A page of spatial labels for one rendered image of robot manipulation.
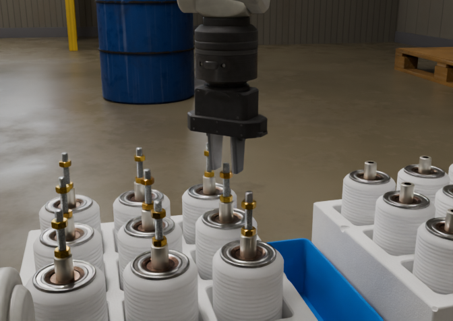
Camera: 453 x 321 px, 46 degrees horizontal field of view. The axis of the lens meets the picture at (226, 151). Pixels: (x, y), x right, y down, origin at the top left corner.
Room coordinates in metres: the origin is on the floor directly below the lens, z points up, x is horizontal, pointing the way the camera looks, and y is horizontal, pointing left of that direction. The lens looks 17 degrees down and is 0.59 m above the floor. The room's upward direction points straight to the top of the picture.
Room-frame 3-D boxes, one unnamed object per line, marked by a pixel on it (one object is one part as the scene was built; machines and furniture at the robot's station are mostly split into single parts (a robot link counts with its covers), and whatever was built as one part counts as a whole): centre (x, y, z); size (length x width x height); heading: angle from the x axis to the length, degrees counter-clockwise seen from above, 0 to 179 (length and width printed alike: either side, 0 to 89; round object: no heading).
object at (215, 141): (0.77, 0.02, 0.36); 0.03 x 0.02 x 0.06; 151
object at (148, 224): (0.73, 0.11, 0.26); 0.02 x 0.02 x 0.03
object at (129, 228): (0.73, 0.11, 0.25); 0.08 x 0.08 x 0.01
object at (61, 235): (0.59, 0.20, 0.30); 0.01 x 0.01 x 0.08
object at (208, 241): (0.76, 0.00, 0.16); 0.10 x 0.10 x 0.18
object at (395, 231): (0.84, -0.30, 0.16); 0.10 x 0.10 x 0.18
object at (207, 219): (0.76, 0.00, 0.25); 0.08 x 0.08 x 0.01
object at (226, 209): (0.76, 0.00, 0.26); 0.02 x 0.02 x 0.03
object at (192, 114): (0.76, 0.00, 0.45); 0.13 x 0.10 x 0.12; 61
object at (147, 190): (0.73, 0.11, 0.30); 0.01 x 0.01 x 0.08
